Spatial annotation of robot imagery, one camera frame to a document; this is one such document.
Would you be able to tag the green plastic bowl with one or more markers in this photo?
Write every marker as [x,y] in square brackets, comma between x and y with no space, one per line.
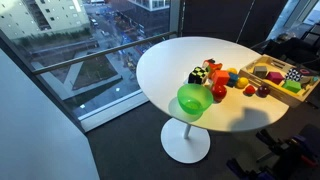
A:
[194,98]

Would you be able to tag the red apple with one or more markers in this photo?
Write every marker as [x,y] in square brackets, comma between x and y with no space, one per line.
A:
[219,92]

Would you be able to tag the black green checkered cube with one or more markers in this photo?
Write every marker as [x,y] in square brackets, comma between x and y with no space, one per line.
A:
[197,76]

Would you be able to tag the orange red block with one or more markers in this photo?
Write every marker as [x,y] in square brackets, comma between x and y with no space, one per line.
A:
[220,77]

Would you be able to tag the orange yellow fruit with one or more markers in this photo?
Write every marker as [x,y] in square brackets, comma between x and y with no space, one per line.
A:
[232,70]

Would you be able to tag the blue block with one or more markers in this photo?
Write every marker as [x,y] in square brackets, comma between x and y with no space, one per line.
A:
[233,78]

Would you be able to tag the yellow lemon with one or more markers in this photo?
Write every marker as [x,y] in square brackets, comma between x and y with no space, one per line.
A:
[242,82]

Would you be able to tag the small red strawberry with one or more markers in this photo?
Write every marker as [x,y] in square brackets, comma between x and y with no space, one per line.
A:
[249,90]

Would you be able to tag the grey block in tray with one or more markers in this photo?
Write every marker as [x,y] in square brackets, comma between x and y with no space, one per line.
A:
[260,71]

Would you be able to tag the dark red plum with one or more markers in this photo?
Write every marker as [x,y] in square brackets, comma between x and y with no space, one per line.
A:
[263,91]

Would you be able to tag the magenta block in tray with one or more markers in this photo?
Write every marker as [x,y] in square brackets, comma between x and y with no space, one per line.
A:
[275,77]

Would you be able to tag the window metal railing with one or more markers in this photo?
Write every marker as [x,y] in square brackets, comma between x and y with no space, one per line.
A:
[100,53]

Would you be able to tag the wooden tray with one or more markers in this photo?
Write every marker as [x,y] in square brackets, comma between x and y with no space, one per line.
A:
[308,82]

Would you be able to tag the green block in tray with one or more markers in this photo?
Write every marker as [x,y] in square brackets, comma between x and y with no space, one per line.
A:
[292,86]

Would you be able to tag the black white patterned cube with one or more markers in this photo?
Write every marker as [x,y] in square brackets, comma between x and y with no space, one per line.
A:
[293,75]

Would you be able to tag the white table pedestal base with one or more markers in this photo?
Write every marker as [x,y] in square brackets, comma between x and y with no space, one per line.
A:
[183,142]

